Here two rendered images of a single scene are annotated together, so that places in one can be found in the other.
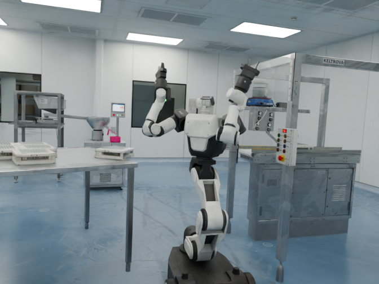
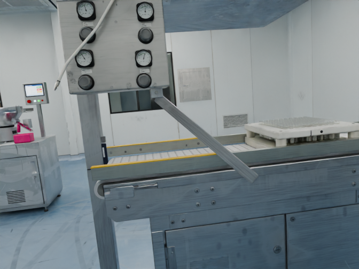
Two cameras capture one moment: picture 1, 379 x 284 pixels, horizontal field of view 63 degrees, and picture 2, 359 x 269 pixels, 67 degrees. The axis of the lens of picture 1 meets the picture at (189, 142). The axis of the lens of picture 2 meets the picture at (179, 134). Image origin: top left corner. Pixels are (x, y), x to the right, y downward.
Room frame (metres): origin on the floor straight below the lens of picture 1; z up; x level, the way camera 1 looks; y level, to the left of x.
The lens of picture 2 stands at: (2.34, -0.93, 1.10)
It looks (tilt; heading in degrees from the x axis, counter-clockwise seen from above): 8 degrees down; 11
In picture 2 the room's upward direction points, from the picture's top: 5 degrees counter-clockwise
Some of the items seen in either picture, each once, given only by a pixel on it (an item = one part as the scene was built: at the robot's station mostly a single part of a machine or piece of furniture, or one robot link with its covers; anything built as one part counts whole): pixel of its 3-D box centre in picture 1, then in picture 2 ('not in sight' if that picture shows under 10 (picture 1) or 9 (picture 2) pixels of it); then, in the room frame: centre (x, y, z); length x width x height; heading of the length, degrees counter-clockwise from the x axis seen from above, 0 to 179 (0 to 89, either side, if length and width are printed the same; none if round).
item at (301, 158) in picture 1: (301, 156); (317, 161); (3.25, -1.20, 0.86); 1.30 x 0.29 x 0.10; 107
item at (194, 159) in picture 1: (201, 168); not in sight; (2.25, -0.09, 0.86); 0.28 x 0.13 x 0.18; 14
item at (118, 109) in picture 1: (117, 121); (38, 110); (5.13, 1.21, 1.07); 0.23 x 0.10 x 0.62; 108
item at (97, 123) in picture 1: (101, 128); (13, 124); (4.96, 1.43, 0.95); 0.49 x 0.36 x 0.37; 108
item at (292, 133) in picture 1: (287, 146); not in sight; (2.20, -0.71, 1.05); 0.17 x 0.06 x 0.26; 17
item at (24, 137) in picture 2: (115, 139); (24, 137); (4.78, 1.17, 0.80); 0.16 x 0.12 x 0.09; 108
